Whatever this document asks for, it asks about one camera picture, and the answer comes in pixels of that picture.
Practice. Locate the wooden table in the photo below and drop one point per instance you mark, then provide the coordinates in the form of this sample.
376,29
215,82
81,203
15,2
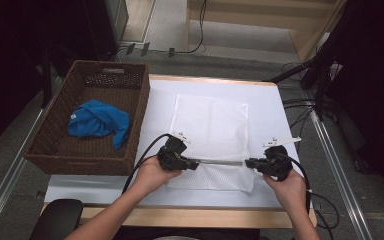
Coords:
196,217

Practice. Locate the black chair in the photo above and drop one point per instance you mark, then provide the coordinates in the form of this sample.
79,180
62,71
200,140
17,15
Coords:
56,220

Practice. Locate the person's left hand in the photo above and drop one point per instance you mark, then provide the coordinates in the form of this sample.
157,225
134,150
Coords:
151,178

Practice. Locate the black tripod stand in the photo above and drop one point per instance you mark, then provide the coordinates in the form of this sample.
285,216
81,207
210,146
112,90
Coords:
320,80

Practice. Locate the light wooden platform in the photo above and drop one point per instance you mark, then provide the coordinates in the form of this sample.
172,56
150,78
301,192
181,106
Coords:
246,8

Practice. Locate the brown wicker basket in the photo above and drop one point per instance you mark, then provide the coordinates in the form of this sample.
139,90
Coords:
90,156

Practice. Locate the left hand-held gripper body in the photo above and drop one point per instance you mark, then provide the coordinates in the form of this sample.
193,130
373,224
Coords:
171,156

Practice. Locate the black curtain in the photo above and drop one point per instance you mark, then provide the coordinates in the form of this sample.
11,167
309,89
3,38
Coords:
373,83
13,50

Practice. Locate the white table board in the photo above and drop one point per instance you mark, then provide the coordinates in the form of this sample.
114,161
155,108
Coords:
273,110

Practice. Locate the dark power adapter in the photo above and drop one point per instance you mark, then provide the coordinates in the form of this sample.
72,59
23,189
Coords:
145,49
130,48

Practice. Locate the person's right hand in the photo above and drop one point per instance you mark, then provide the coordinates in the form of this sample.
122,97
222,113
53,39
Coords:
290,193

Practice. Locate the blue shirt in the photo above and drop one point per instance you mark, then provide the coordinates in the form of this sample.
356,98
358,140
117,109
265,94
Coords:
96,120

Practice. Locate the metal floor rail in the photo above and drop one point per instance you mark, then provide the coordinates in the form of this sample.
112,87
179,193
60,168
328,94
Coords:
6,186
343,186

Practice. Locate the person's dark clothing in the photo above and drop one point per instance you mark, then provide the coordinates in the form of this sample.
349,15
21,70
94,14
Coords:
213,234

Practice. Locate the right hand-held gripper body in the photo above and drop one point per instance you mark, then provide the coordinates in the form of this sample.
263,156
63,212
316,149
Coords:
276,165

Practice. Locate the grey cabinet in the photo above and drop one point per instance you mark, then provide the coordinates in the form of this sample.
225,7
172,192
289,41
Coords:
120,16

